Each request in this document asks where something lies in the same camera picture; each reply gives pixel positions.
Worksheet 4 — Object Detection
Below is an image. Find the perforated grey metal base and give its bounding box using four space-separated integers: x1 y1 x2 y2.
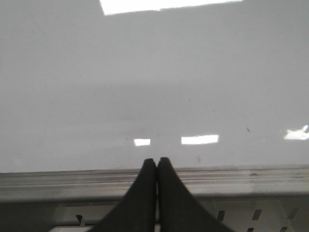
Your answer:
0 196 309 232

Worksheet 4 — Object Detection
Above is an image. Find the white whiteboard with aluminium frame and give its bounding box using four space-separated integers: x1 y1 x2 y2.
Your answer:
0 0 309 203

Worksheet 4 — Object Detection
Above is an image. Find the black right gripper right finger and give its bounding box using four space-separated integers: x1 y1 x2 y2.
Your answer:
157 158 232 232

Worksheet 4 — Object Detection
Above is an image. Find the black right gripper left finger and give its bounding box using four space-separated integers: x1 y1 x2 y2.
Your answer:
93 159 156 232

